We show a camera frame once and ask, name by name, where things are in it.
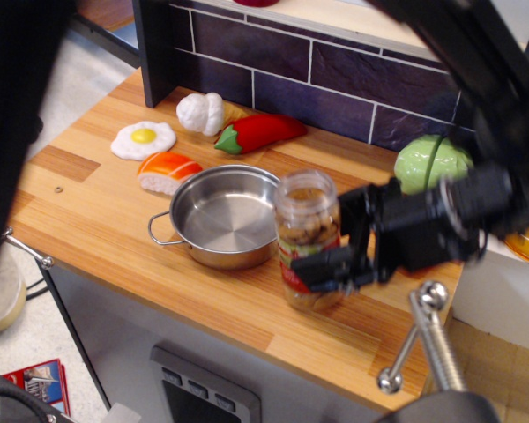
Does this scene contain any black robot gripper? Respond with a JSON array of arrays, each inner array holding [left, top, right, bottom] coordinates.
[[290, 170, 488, 293]]

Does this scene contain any clear jar of almonds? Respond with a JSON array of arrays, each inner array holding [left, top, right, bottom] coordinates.
[[274, 169, 343, 311]]

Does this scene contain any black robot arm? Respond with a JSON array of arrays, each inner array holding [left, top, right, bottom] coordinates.
[[290, 1, 529, 293]]

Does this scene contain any stainless steel pot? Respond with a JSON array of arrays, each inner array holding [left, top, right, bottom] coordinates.
[[147, 164, 279, 270]]

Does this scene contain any toy green cabbage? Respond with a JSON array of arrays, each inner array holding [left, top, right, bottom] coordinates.
[[394, 135, 473, 195]]

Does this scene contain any right metal clamp screw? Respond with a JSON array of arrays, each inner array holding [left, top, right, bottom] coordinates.
[[377, 280, 467, 395]]

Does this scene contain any toy red chili pepper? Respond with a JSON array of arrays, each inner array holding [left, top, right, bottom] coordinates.
[[214, 114, 308, 155]]

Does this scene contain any white toy sink unit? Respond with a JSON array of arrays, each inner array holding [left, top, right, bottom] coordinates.
[[452, 237, 529, 349]]

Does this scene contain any toy white garlic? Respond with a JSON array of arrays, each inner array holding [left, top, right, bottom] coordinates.
[[176, 93, 225, 137]]

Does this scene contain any toy salmon sushi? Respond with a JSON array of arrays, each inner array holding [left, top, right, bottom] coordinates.
[[137, 152, 203, 196]]

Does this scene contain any grey oven control panel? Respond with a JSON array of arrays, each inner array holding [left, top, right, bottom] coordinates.
[[150, 346, 262, 423]]

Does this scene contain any toy fried egg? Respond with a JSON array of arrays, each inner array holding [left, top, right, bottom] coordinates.
[[110, 121, 176, 161]]

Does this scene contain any red book on floor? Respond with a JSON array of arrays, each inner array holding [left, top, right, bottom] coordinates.
[[2, 359, 71, 416]]

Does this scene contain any left metal clamp handle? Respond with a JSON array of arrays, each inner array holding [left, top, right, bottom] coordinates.
[[2, 226, 55, 271]]

